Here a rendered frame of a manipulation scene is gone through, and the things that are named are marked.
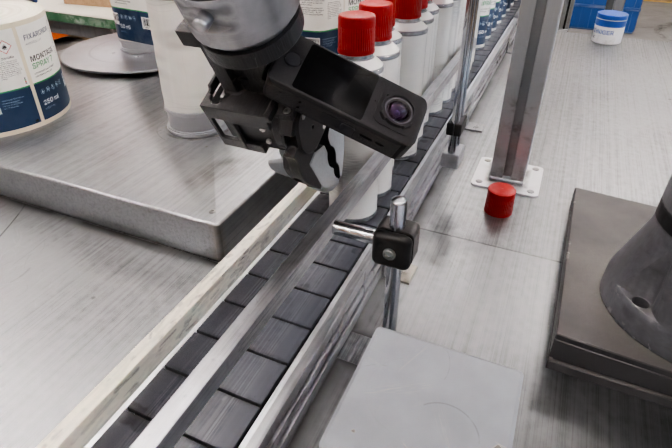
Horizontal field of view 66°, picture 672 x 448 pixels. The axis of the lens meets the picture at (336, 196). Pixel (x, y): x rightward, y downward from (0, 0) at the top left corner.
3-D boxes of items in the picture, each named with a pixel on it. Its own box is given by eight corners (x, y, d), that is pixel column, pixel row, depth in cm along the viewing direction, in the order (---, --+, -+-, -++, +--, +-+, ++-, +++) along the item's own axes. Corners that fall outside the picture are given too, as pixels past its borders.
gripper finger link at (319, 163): (290, 176, 53) (261, 120, 45) (343, 188, 51) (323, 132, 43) (278, 201, 52) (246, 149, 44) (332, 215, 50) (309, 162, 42)
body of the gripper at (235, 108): (262, 85, 48) (210, -28, 37) (349, 99, 45) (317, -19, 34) (226, 152, 44) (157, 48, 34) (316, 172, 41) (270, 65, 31)
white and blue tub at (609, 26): (624, 45, 128) (633, 16, 124) (595, 44, 129) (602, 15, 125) (615, 38, 134) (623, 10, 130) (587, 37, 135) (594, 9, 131)
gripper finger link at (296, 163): (316, 156, 48) (291, 94, 40) (334, 159, 47) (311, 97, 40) (297, 198, 46) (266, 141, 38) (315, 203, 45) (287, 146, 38)
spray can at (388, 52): (357, 172, 63) (362, -5, 52) (397, 182, 61) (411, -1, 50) (338, 192, 59) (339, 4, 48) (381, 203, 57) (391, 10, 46)
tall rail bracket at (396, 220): (333, 326, 48) (332, 171, 39) (408, 350, 46) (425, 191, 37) (318, 350, 46) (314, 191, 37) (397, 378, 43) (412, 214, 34)
